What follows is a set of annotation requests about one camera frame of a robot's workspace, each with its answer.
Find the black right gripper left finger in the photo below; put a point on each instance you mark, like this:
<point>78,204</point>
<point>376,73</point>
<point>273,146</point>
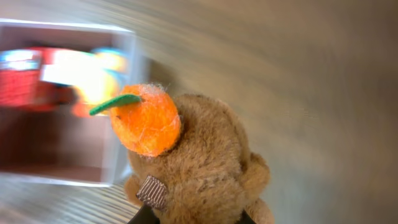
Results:
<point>145,215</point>

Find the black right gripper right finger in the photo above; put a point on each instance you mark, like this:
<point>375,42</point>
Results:
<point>246,219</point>

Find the brown plush capybara toy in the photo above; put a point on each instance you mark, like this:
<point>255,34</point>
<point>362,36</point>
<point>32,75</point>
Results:
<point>190,157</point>

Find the yellow duck toy blue hat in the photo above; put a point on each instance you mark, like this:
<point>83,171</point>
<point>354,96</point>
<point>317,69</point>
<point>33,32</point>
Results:
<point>114,64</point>

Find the multicoloured puzzle cube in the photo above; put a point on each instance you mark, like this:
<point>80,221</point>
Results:
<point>69,67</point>

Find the red toy truck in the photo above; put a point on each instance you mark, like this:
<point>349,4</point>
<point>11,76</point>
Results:
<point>21,84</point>

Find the white cardboard box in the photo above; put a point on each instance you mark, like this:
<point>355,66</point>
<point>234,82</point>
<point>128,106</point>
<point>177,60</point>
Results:
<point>57,146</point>

